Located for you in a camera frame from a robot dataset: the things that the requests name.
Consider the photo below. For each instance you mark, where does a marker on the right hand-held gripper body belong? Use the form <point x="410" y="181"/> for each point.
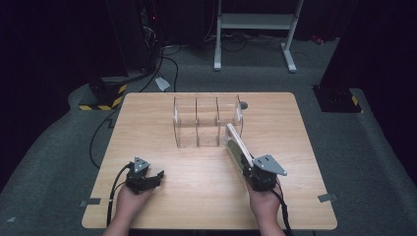
<point x="264" y="175"/>

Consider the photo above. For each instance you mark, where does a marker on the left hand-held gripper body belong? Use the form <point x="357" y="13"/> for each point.
<point x="137" y="178"/>

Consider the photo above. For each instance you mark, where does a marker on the white picture book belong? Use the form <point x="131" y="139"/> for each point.
<point x="238" y="144"/>

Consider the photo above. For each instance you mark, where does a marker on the clear acrylic divided organizer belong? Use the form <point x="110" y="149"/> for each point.
<point x="206" y="123"/>

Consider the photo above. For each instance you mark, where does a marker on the person's left hand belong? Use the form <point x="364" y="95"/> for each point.
<point x="129" y="205"/>

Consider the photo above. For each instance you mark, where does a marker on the person's right hand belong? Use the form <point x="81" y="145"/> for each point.
<point x="265" y="206"/>

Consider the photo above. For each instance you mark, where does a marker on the round grey table grommet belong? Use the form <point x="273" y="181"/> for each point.
<point x="243" y="105"/>

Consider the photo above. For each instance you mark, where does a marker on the grey tape strip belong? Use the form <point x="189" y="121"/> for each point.
<point x="327" y="197"/>

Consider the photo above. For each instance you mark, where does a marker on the black yellow striped stand base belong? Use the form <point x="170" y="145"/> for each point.
<point x="105" y="93"/>

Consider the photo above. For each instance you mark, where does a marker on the small grey floor pad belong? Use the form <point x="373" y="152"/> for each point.
<point x="162" y="84"/>

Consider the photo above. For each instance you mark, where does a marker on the white metal stand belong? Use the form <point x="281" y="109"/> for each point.
<point x="255" y="21"/>

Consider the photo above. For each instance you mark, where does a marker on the dark equipment rack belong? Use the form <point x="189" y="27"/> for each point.
<point x="134" y="32"/>

